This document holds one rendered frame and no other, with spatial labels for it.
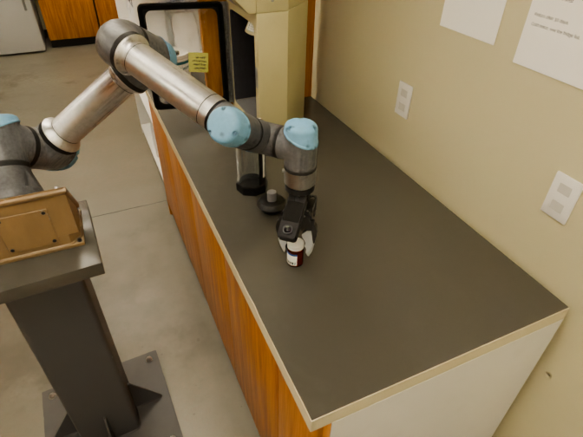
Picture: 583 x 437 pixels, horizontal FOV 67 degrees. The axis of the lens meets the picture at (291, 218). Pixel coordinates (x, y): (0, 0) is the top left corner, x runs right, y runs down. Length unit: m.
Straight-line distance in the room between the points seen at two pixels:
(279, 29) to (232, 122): 0.75
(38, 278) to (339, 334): 0.76
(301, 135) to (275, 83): 0.69
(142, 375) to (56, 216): 1.05
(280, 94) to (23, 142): 0.83
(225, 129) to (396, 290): 0.58
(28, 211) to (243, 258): 0.55
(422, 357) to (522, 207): 0.51
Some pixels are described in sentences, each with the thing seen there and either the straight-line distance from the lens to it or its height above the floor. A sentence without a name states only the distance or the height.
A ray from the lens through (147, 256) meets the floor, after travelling 2.69.
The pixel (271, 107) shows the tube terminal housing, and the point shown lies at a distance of 1.65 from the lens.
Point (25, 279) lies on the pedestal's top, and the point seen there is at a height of 0.94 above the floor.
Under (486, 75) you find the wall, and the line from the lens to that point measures 1.33.
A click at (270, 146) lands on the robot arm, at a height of 1.28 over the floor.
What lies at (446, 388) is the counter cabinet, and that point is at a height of 0.82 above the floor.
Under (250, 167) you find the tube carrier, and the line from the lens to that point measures 1.36.
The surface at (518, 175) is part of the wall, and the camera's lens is 1.29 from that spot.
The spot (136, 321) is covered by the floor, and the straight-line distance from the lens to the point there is 2.36.
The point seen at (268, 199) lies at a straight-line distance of 1.32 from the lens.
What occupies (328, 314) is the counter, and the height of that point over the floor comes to 0.94.
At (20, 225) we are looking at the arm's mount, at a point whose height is 1.05.
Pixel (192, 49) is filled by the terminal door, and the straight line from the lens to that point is 1.85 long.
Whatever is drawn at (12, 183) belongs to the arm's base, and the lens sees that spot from 1.27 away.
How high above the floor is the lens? 1.75
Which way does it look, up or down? 38 degrees down
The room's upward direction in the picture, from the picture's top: 1 degrees clockwise
